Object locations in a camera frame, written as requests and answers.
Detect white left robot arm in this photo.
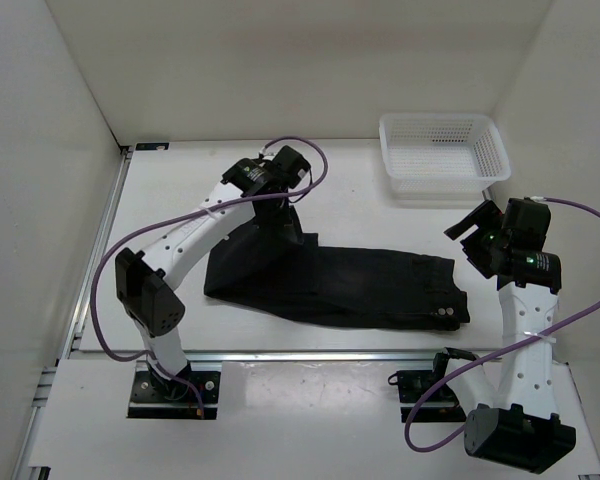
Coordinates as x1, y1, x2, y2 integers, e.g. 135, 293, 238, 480
114, 147, 311, 400

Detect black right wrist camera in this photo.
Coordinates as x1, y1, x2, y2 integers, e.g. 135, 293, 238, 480
502, 198, 551, 251

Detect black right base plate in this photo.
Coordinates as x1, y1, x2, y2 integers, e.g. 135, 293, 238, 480
387, 349, 481, 424

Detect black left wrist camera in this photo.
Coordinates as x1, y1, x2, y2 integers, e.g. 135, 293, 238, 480
271, 146, 311, 188

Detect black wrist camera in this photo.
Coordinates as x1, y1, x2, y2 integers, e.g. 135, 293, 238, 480
271, 146, 311, 188
502, 198, 551, 251

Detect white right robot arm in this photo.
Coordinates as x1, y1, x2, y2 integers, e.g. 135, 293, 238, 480
429, 199, 576, 474

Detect white plastic basket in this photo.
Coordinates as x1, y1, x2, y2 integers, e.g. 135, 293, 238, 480
379, 113, 511, 195

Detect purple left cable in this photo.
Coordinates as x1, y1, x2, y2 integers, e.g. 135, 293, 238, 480
90, 137, 330, 419

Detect aluminium frame rail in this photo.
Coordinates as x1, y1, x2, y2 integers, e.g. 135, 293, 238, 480
69, 347, 501, 366

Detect black trousers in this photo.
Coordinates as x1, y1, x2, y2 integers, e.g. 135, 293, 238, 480
204, 220, 470, 331

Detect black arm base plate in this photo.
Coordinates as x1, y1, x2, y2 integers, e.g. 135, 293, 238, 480
127, 364, 221, 421

